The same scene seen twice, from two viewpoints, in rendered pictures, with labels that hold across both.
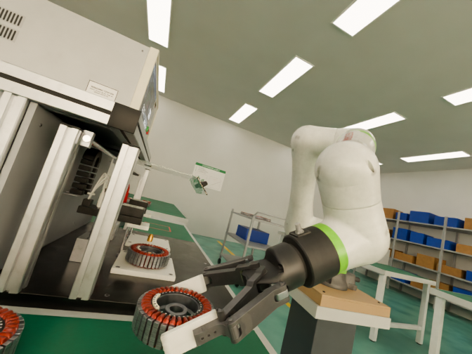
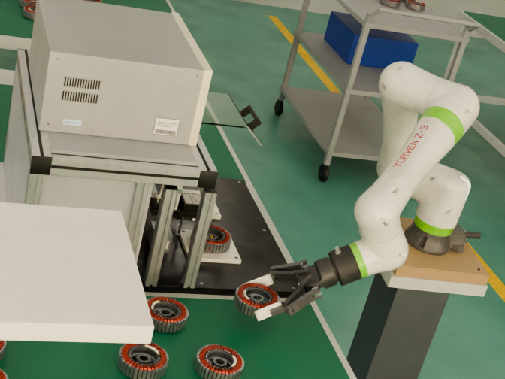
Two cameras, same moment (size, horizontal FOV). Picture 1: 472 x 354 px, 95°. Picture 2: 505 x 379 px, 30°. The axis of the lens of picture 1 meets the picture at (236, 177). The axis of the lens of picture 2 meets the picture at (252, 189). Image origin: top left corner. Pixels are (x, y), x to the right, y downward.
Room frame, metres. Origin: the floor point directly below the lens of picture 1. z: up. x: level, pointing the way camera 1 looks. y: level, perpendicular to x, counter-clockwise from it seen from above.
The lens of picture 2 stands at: (-1.67, 0.22, 2.08)
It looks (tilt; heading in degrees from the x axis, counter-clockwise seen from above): 26 degrees down; 357
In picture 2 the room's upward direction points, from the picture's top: 15 degrees clockwise
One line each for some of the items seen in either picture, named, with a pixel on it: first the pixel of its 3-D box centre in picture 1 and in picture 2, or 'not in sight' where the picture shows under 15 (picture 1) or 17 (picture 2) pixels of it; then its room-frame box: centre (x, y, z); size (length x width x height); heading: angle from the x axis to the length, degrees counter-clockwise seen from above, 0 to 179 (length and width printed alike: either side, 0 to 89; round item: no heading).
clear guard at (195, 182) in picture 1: (166, 177); (201, 115); (0.92, 0.28, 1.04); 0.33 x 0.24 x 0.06; 109
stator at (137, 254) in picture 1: (148, 255); (210, 238); (0.63, 0.18, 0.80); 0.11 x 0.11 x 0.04
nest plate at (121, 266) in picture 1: (145, 264); (209, 246); (0.63, 0.18, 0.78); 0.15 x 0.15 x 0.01; 19
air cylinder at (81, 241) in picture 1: (89, 246); (160, 236); (0.58, 0.31, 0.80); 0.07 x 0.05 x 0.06; 19
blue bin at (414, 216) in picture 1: (423, 218); not in sight; (5.36, -4.83, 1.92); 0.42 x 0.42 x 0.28; 20
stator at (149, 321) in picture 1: (175, 314); (256, 299); (0.34, 0.03, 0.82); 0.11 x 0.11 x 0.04
